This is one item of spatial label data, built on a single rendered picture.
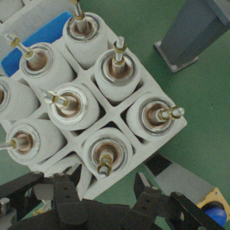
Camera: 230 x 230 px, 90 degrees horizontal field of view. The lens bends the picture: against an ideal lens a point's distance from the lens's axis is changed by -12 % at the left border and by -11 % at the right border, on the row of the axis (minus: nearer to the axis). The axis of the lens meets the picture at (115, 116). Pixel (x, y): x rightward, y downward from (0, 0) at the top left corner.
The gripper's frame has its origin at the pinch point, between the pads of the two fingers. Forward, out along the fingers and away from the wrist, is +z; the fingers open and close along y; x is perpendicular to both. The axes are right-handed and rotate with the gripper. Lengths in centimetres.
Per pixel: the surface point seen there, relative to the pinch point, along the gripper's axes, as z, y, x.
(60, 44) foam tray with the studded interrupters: 17.7, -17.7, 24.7
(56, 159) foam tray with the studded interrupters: 17.5, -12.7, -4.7
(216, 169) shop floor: 35, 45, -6
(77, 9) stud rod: 5.4, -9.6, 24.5
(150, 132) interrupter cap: 10.2, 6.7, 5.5
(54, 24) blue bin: 26, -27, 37
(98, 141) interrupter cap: 10.2, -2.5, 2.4
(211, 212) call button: 2.6, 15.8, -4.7
